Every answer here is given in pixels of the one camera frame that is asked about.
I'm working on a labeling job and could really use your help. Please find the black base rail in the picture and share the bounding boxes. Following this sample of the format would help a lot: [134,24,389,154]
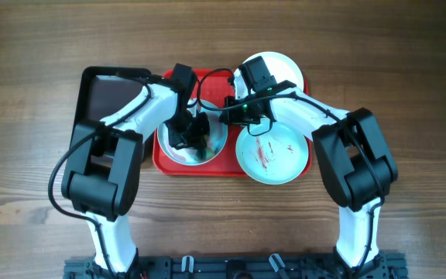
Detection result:
[63,252,409,279]

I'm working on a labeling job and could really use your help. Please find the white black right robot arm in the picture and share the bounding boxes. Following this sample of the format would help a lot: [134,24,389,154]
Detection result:
[220,81,398,278]

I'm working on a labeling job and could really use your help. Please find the black tray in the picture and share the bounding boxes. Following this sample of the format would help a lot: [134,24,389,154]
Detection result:
[70,65,155,164]

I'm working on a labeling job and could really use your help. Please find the white plate back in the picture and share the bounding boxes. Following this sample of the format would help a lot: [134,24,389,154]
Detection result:
[234,51,308,98]

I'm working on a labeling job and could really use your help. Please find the green yellow sponge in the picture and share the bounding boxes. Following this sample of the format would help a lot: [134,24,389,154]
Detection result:
[195,147,215,163]

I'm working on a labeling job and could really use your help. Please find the light blue plate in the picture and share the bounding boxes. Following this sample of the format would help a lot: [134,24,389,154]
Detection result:
[157,98,228,166]
[235,119,310,184]

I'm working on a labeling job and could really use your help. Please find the red tray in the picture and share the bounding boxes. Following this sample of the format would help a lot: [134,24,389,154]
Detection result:
[152,68,311,178]

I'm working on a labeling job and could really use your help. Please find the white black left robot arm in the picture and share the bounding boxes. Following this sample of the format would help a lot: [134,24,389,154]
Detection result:
[57,67,212,278]

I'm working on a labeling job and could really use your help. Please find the light blue plate front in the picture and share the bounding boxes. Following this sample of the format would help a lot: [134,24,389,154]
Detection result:
[235,119,310,184]

